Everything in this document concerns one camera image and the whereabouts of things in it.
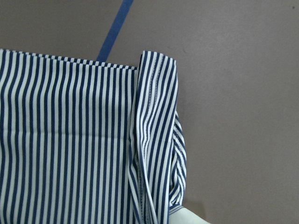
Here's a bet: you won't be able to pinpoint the navy white striped polo shirt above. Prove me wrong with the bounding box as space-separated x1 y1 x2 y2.
0 49 186 224

